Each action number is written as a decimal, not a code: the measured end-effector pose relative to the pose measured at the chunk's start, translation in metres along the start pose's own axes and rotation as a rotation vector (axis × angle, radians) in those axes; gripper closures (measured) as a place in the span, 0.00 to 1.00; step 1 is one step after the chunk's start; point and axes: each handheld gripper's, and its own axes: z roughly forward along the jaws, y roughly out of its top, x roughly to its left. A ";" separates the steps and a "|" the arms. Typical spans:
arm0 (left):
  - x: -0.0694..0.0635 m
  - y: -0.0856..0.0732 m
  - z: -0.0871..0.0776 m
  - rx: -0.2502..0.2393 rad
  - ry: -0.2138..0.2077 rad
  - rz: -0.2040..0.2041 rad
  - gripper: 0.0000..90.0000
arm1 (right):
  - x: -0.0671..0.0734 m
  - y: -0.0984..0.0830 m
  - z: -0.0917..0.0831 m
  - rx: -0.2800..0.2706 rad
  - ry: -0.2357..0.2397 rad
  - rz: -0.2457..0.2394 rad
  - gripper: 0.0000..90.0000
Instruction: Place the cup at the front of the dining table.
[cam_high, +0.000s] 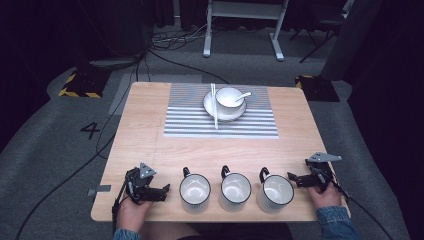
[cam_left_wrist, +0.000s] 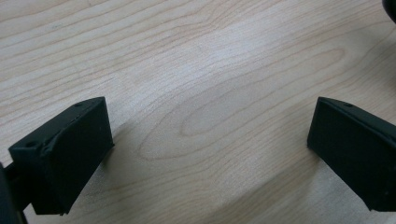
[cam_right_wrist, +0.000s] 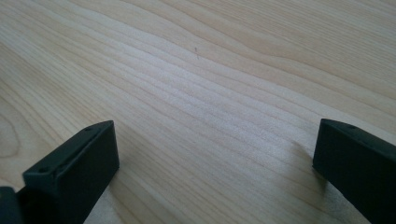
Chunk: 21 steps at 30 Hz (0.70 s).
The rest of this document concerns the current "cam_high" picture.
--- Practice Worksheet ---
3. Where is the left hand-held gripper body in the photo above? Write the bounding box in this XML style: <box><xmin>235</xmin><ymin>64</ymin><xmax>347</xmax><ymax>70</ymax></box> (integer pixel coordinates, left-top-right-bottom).
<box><xmin>124</xmin><ymin>162</ymin><xmax>158</xmax><ymax>205</ymax></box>

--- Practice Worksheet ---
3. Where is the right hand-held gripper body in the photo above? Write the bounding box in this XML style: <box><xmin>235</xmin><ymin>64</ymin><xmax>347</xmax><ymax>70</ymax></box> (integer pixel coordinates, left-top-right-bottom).
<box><xmin>304</xmin><ymin>151</ymin><xmax>343</xmax><ymax>193</ymax></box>

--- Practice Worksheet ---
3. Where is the person's right hand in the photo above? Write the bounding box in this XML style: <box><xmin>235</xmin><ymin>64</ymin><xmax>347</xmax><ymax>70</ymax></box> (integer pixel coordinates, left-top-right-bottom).
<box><xmin>306</xmin><ymin>181</ymin><xmax>343</xmax><ymax>210</ymax></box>

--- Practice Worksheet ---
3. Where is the person's left hand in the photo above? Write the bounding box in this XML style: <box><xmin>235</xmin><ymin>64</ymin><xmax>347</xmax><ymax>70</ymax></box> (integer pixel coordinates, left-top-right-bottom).
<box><xmin>115</xmin><ymin>196</ymin><xmax>155</xmax><ymax>234</ymax></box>

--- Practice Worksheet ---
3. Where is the grey tape piece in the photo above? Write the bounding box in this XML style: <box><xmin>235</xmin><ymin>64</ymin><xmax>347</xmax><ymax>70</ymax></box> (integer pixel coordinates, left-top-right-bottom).
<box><xmin>86</xmin><ymin>184</ymin><xmax>112</xmax><ymax>197</ymax></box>

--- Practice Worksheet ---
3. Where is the grey striped placemat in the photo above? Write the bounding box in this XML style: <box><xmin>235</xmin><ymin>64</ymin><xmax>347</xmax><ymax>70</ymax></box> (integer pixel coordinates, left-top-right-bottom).
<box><xmin>163</xmin><ymin>82</ymin><xmax>280</xmax><ymax>140</ymax></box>

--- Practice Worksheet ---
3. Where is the black yellow striped base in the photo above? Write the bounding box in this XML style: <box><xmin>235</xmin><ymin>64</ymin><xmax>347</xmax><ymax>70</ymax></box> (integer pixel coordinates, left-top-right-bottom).
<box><xmin>294</xmin><ymin>74</ymin><xmax>341</xmax><ymax>103</ymax></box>
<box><xmin>57</xmin><ymin>67</ymin><xmax>112</xmax><ymax>100</ymax></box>

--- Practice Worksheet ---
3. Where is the white plate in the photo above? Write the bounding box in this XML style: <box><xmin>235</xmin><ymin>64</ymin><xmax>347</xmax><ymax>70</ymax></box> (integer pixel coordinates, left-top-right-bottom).
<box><xmin>202</xmin><ymin>89</ymin><xmax>248</xmax><ymax>122</ymax></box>

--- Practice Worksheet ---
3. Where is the white chopstick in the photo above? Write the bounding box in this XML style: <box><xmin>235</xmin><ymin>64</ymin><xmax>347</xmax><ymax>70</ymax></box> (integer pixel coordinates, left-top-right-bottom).
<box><xmin>210</xmin><ymin>83</ymin><xmax>218</xmax><ymax>130</ymax></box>
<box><xmin>212</xmin><ymin>83</ymin><xmax>220</xmax><ymax>130</ymax></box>

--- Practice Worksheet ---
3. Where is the white spoon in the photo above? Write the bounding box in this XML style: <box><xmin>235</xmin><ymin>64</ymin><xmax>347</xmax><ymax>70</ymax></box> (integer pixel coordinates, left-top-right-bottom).
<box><xmin>234</xmin><ymin>91</ymin><xmax>253</xmax><ymax>103</ymax></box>

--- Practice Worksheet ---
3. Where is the white bowl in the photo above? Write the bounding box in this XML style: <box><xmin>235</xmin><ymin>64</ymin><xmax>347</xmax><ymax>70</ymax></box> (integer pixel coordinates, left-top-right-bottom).
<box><xmin>214</xmin><ymin>86</ymin><xmax>246</xmax><ymax>115</ymax></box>

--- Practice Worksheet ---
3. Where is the grey column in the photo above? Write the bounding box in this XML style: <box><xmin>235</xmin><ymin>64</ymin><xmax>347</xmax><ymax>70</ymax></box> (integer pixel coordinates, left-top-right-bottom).
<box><xmin>320</xmin><ymin>0</ymin><xmax>385</xmax><ymax>82</ymax></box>

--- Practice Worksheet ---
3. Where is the black tripod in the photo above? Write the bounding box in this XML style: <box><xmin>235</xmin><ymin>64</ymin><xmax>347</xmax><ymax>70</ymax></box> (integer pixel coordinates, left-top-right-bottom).
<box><xmin>288</xmin><ymin>0</ymin><xmax>355</xmax><ymax>64</ymax></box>

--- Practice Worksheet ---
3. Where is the white metal stand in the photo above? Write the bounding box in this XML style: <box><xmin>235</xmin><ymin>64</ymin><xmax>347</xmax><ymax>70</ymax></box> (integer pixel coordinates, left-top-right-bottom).
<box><xmin>202</xmin><ymin>0</ymin><xmax>290</xmax><ymax>62</ymax></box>

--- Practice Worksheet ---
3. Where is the white mug with black handle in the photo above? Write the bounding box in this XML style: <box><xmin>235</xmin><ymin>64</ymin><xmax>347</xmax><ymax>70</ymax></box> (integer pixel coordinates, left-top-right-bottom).
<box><xmin>218</xmin><ymin>164</ymin><xmax>253</xmax><ymax>213</ymax></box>
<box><xmin>178</xmin><ymin>166</ymin><xmax>212</xmax><ymax>215</ymax></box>
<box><xmin>256</xmin><ymin>166</ymin><xmax>296</xmax><ymax>215</ymax></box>

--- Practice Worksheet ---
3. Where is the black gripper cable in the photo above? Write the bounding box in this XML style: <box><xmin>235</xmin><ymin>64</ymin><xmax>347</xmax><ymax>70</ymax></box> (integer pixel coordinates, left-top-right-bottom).
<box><xmin>328</xmin><ymin>173</ymin><xmax>396</xmax><ymax>240</ymax></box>
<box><xmin>111</xmin><ymin>178</ymin><xmax>132</xmax><ymax>232</ymax></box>

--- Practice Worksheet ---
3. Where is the long black floor cable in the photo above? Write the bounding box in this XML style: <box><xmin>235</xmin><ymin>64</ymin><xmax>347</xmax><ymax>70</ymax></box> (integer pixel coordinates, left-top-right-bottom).
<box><xmin>13</xmin><ymin>49</ymin><xmax>149</xmax><ymax>240</ymax></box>

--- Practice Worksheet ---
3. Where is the bundle of floor cables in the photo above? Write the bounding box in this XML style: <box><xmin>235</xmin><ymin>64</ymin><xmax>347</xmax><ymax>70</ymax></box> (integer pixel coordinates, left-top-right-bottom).
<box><xmin>148</xmin><ymin>19</ymin><xmax>231</xmax><ymax>85</ymax></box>

